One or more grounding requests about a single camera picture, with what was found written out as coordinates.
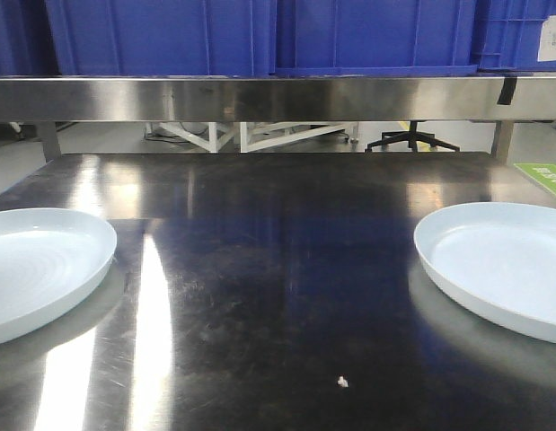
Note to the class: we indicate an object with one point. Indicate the blue plastic crate right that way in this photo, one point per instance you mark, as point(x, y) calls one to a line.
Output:
point(410, 38)

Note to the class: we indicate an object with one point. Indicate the white paper label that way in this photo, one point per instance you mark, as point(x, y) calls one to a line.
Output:
point(547, 41)

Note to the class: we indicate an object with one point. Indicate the steel shelf post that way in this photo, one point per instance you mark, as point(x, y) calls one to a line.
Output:
point(47, 133)
point(502, 140)

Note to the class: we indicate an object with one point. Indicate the steel shelf post right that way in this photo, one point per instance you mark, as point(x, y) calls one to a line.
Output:
point(502, 140)

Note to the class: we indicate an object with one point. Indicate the blue plastic crate left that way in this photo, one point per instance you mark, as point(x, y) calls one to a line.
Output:
point(137, 38)

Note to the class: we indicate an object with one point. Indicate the blue plastic crate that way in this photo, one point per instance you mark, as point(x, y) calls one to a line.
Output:
point(410, 38)
point(137, 38)

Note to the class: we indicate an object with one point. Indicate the steel shelf post left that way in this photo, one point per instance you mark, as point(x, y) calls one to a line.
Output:
point(47, 133)

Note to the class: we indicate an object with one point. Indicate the small white crumb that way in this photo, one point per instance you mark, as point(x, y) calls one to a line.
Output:
point(342, 382)

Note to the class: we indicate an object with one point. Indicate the white metal frame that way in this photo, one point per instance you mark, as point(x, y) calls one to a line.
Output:
point(248, 136)

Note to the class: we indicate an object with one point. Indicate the light blue plate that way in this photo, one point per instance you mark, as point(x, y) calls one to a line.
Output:
point(497, 260)
point(51, 259)

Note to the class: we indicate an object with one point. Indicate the black office chair base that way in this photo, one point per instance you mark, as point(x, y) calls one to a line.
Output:
point(411, 135)

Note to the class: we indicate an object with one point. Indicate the stainless steel shelf rail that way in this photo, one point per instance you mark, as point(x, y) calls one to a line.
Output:
point(223, 99)

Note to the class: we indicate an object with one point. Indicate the green floor sign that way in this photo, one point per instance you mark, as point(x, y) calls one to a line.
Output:
point(544, 174)

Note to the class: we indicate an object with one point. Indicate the black tape strip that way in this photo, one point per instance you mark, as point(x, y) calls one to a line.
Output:
point(507, 91)

